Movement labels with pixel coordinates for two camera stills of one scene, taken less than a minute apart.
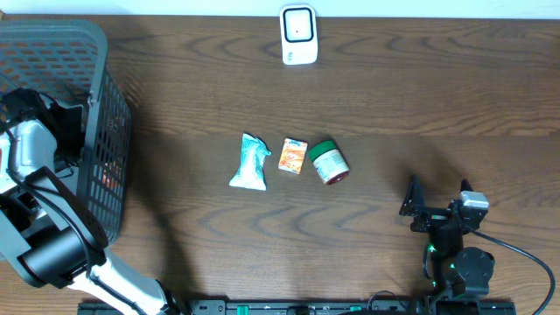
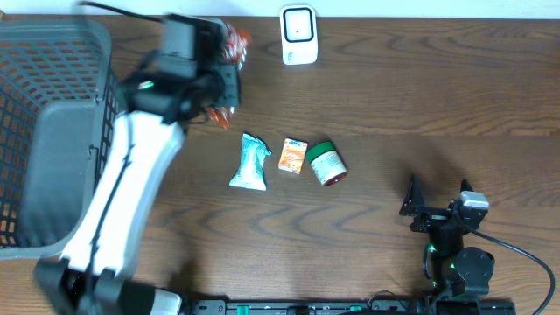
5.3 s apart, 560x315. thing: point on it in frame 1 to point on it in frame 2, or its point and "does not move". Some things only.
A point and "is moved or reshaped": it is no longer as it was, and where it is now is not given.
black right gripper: [414, 206] does not move
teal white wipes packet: [250, 171] does not move
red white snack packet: [113, 155] is moved or reshaped
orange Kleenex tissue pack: [292, 156] does not move
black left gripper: [23, 101] to [232, 83]
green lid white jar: [329, 163] does not move
